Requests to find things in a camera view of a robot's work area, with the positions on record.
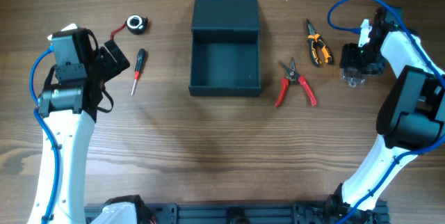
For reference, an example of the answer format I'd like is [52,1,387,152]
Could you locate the right blue cable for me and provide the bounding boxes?
[326,0,445,224]

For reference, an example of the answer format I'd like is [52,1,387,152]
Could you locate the orange black pliers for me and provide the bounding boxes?
[306,19,334,67]

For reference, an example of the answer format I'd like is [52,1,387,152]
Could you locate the left blue cable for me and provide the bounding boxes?
[29,45,62,224]

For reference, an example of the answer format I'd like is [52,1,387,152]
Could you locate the black white tape measure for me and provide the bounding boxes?
[110,15,149,40]

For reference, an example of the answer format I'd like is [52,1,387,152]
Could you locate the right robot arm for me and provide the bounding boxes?
[325,6,444,223]

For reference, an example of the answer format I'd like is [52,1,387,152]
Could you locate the black red screwdriver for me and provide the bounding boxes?
[131,49,147,96]

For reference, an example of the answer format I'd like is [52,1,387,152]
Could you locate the red handled wire strippers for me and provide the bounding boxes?
[275,58,317,107]

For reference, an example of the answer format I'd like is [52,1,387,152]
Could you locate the blue cable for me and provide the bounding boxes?
[29,45,62,224]
[326,0,445,224]

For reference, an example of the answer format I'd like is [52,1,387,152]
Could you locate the clear case coloured bits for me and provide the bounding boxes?
[342,70,366,88]

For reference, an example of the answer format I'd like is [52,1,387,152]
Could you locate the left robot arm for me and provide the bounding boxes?
[28,24,130,223]

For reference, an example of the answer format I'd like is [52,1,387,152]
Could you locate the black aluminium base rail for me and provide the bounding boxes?
[84,201,389,224]

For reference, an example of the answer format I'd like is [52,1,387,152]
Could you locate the dark green open box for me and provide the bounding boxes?
[188,0,261,97]

